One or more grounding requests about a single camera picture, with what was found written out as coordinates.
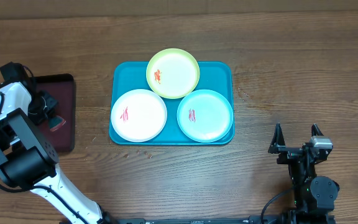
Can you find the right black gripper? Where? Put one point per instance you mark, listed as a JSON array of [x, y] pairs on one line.
[[288, 152]]

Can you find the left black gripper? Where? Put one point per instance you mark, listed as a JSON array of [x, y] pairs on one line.
[[51, 103]]

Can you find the green and red sponge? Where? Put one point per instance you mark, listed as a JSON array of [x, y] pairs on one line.
[[55, 123]]

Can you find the white plate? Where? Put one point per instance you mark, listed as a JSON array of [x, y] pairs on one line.
[[138, 115]]

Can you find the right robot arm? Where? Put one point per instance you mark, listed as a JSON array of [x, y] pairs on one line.
[[314, 195]]

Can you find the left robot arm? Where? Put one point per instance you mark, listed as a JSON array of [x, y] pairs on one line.
[[28, 161]]

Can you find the black tray with maroon inside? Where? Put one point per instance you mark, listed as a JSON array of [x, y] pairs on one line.
[[63, 88]]

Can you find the teal plastic tray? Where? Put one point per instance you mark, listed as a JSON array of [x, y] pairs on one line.
[[214, 75]]

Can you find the light blue plate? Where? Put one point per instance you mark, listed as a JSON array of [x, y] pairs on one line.
[[205, 116]]

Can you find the yellow-green plate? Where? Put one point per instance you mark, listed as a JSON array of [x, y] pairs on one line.
[[172, 73]]

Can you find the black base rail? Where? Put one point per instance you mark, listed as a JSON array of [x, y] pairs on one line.
[[253, 219]]

